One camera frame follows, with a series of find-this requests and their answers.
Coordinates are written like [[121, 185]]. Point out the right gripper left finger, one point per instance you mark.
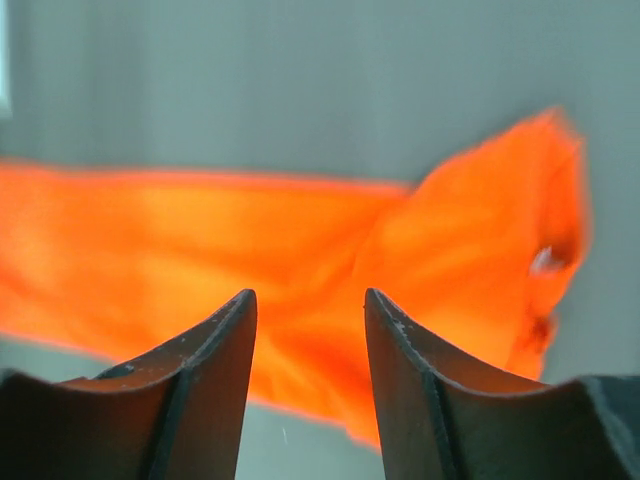
[[174, 412]]

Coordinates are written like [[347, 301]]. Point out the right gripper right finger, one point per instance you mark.
[[444, 414]]

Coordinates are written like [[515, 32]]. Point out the orange t shirt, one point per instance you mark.
[[481, 252]]

